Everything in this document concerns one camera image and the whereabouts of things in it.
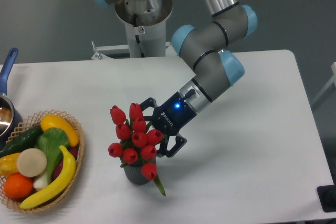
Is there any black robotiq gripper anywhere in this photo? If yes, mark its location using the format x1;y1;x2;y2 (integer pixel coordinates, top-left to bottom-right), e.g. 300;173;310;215
140;92;197;158

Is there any red tulip bouquet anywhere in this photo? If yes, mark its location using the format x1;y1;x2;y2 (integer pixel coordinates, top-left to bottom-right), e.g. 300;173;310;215
108;103;166;196

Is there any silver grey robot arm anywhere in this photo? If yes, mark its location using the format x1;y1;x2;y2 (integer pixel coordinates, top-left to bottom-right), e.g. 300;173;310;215
95;0;258;157

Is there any grey ribbed vase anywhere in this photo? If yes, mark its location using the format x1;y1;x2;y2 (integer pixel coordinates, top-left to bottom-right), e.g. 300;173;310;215
120;157;157;185

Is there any red purple vegetable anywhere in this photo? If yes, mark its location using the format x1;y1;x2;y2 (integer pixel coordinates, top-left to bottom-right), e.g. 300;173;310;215
53;147;78;180

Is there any yellow banana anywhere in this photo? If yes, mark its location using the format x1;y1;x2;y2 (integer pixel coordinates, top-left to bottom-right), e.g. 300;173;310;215
19;145;76;210

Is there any green bok choy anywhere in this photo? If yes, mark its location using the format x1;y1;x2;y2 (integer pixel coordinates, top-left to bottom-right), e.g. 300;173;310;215
34;127;69;190

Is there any beige round disc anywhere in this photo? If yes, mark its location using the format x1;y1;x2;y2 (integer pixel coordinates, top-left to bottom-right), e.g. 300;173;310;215
16;148;47;177

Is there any dark green cucumber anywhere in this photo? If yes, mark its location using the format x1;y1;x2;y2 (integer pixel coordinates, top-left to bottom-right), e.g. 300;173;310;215
1;124;43;157

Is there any woven wicker basket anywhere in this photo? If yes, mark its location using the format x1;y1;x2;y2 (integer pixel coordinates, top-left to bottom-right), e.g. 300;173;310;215
1;110;85;214

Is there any orange fruit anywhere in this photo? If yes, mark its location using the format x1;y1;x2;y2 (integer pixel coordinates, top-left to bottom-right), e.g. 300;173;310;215
4;173;33;199

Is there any yellow bell pepper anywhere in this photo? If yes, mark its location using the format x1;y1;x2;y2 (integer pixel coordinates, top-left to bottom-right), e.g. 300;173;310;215
1;153;20;177

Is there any white furniture leg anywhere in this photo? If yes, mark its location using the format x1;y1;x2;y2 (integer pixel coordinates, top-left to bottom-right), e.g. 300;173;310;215
311;62;335;111

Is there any black device at edge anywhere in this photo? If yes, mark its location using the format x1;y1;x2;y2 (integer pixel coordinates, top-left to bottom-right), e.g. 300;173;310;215
317;185;335;212

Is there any blue handled saucepan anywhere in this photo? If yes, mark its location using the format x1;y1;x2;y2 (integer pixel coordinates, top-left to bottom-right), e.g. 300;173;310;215
1;48;23;149

